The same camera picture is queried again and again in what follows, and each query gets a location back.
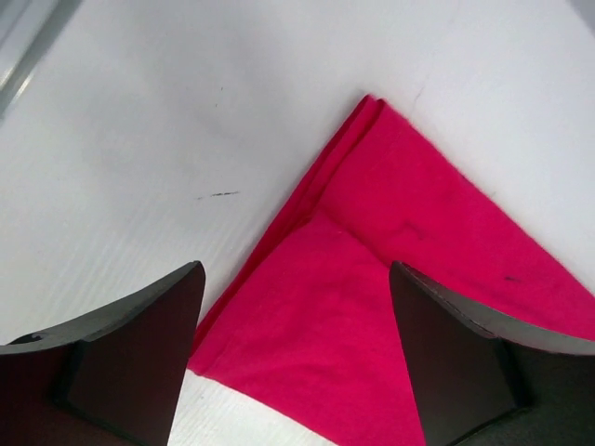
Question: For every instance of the pink t shirt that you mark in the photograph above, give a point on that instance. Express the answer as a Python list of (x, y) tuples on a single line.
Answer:
[(307, 326)]

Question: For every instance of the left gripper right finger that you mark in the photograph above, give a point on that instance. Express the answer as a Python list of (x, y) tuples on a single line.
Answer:
[(481, 377)]

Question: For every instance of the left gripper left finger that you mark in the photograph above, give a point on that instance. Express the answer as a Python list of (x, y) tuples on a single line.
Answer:
[(109, 377)]

